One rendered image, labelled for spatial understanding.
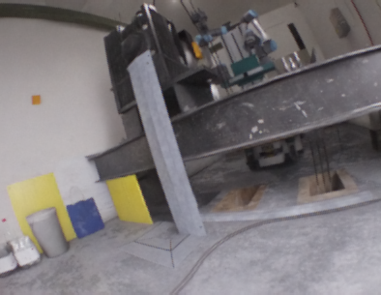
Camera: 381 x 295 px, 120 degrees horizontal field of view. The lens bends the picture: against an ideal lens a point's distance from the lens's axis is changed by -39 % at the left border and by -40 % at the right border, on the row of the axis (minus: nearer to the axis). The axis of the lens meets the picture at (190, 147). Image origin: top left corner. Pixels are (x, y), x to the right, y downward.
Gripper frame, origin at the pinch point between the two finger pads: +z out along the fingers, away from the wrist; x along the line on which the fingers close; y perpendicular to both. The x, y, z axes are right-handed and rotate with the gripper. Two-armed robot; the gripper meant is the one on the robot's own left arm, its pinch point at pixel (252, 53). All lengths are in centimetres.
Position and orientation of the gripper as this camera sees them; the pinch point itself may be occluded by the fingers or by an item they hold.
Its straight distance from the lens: 170.3
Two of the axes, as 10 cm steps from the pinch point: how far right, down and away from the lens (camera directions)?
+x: 7.4, -0.8, -6.7
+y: -6.7, -1.9, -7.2
